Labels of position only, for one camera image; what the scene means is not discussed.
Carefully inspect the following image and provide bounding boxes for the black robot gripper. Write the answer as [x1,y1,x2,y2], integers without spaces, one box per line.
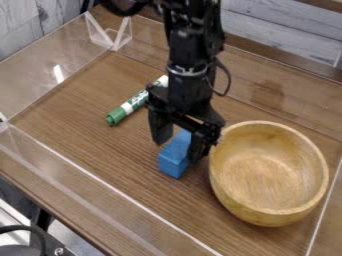
[147,68,225,163]

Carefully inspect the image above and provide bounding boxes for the blue foam block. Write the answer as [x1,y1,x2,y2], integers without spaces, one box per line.
[157,129,191,179]

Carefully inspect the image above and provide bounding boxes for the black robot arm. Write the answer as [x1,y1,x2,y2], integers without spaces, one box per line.
[100,0,225,162]

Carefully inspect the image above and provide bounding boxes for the light wooden bowl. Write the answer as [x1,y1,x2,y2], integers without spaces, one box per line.
[208,120,330,227]

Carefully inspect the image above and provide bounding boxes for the green dry erase marker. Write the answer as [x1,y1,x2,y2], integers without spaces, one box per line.
[105,74,171,127]

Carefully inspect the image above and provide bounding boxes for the clear acrylic tray wall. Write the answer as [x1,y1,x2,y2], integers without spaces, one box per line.
[0,9,342,256]

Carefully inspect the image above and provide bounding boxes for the black cable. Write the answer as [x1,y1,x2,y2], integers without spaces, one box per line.
[0,225,46,256]

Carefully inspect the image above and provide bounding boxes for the black metal table frame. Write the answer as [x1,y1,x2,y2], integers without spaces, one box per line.
[0,177,74,256]

